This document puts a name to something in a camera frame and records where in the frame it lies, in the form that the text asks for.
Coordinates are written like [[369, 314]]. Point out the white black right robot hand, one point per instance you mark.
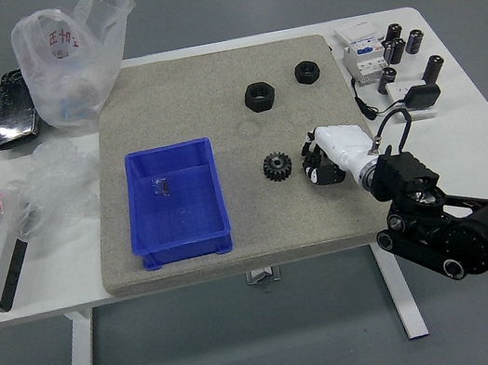
[[343, 143]]

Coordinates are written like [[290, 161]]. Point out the white table leg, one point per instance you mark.
[[403, 296], [82, 362]]

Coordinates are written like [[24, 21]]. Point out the black power adapter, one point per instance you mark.
[[423, 96]]

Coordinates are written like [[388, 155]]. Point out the black plastic tray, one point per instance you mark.
[[13, 119]]

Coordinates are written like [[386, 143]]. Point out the big black hex nut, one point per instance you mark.
[[253, 102]]

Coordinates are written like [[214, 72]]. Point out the big black gear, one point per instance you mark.
[[273, 173]]

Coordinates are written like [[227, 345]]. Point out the white plastic bag red print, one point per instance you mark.
[[65, 81]]

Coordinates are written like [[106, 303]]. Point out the black cylindrical capacitor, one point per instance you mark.
[[433, 69], [394, 53], [387, 81], [395, 33], [414, 42]]

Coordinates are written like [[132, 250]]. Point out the metal bracket under table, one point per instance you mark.
[[263, 275]]

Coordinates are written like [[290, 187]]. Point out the grey-brown foam mat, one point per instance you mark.
[[250, 219]]

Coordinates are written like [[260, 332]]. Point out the blue plastic bin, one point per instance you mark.
[[179, 217]]

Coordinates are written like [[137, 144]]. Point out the white wall socket plate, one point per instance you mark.
[[398, 95]]

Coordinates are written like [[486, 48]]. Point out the white circuit breaker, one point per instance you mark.
[[362, 60]]

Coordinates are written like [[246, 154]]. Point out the crumpled clear plastic wrap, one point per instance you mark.
[[59, 177]]

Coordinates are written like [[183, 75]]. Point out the small black hex nut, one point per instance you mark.
[[302, 77]]

